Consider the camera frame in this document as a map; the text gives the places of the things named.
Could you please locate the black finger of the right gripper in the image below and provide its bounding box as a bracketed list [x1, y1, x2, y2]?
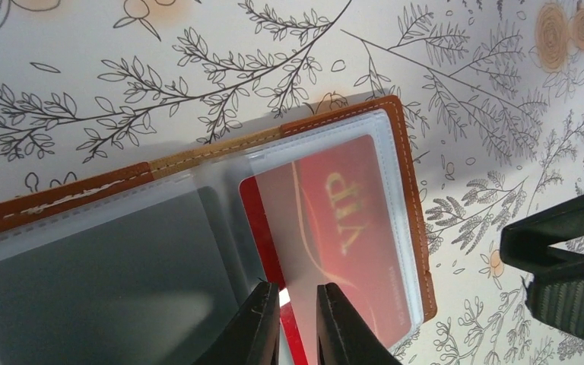
[499, 195, 584, 340]

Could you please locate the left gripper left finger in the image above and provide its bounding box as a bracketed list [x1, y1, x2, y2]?
[194, 281, 280, 365]

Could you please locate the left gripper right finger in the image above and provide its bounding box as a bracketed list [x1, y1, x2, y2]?
[316, 283, 400, 365]

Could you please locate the black card bottom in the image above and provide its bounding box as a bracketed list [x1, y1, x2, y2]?
[0, 188, 238, 364]

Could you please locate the red VIP card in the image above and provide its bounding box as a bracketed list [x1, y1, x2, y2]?
[238, 135, 414, 364]

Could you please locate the brown leather card holder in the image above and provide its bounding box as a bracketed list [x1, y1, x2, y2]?
[0, 96, 437, 364]

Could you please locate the floral patterned table mat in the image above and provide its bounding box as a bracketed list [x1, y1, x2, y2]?
[0, 1, 584, 364]

